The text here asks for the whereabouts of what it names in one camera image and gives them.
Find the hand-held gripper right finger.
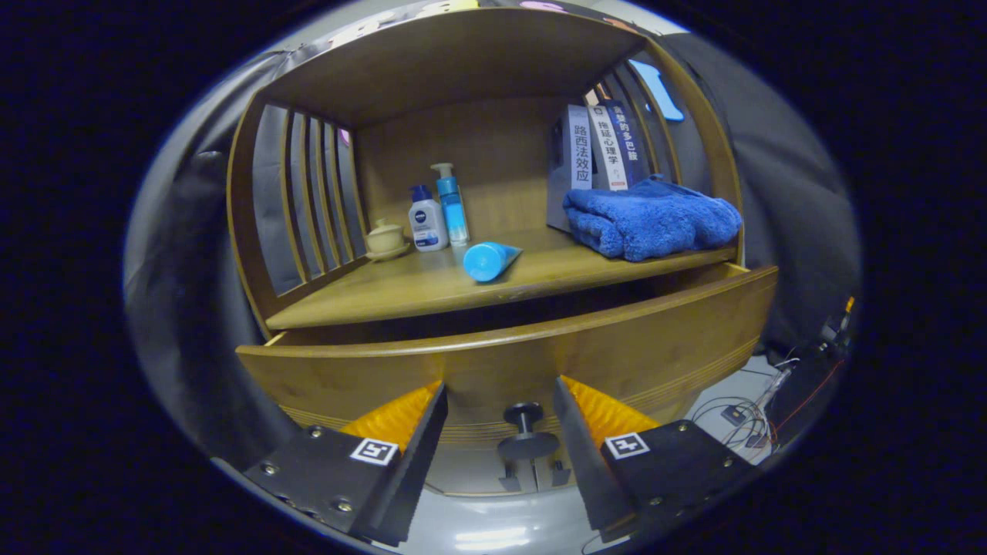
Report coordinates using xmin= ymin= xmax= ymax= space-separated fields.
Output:
xmin=552 ymin=375 xmax=760 ymax=544

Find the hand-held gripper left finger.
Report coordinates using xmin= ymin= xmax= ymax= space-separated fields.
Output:
xmin=245 ymin=382 xmax=450 ymax=548

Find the wooden drawer with black knob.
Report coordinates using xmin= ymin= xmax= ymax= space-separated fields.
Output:
xmin=235 ymin=262 xmax=780 ymax=463

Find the blue and white tube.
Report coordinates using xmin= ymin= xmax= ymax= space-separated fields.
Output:
xmin=463 ymin=241 xmax=524 ymax=284

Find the narrow wooden cabinet door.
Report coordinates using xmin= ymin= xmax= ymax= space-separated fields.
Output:
xmin=426 ymin=451 xmax=537 ymax=496

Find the wooden countertop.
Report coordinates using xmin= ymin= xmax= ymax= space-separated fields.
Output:
xmin=266 ymin=227 xmax=739 ymax=331

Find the wooden cabinet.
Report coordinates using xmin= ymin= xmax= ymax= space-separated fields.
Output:
xmin=226 ymin=6 xmax=745 ymax=498

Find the small beige lidded cup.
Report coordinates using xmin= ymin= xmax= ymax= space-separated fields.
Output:
xmin=364 ymin=218 xmax=412 ymax=261

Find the white bottle with blue cap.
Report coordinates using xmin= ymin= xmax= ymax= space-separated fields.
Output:
xmin=408 ymin=184 xmax=450 ymax=253

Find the blue folded towel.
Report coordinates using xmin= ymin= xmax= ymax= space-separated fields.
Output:
xmin=563 ymin=176 xmax=743 ymax=263

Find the blue pump bottle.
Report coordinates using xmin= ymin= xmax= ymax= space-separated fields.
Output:
xmin=430 ymin=163 xmax=471 ymax=247

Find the black and orange clamp tool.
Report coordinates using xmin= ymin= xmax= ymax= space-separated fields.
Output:
xmin=821 ymin=297 xmax=857 ymax=348

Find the grey book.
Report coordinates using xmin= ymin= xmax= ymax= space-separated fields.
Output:
xmin=546 ymin=104 xmax=595 ymax=232

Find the white spine book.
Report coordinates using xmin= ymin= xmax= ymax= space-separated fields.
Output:
xmin=588 ymin=105 xmax=632 ymax=191

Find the dark blue book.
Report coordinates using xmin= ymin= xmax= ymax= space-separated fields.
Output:
xmin=603 ymin=99 xmax=652 ymax=187

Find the tangle of thin cables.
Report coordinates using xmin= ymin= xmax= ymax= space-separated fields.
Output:
xmin=690 ymin=358 xmax=803 ymax=452

